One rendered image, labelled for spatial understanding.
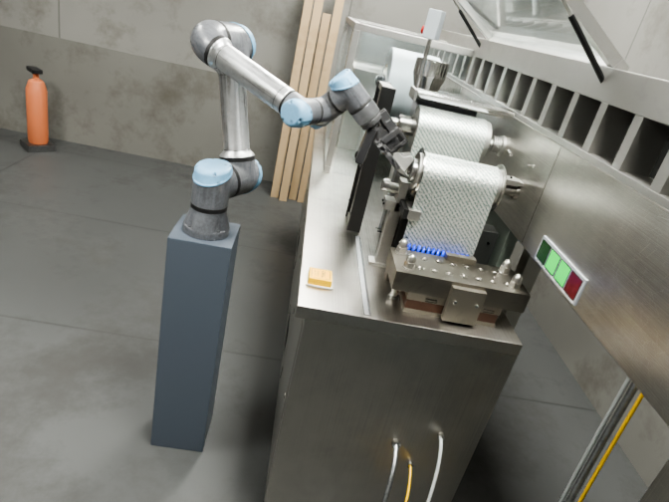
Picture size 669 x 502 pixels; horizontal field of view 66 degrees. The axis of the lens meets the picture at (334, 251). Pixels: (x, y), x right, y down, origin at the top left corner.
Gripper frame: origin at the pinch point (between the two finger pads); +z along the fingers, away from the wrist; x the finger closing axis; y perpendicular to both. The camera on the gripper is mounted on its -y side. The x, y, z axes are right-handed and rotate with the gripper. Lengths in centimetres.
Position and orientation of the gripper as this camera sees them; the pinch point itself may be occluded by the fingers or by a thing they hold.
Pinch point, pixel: (403, 175)
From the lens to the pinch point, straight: 159.4
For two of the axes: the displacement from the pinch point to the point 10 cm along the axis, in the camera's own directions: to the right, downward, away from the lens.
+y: 7.9, -5.6, -2.6
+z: 6.1, 7.1, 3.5
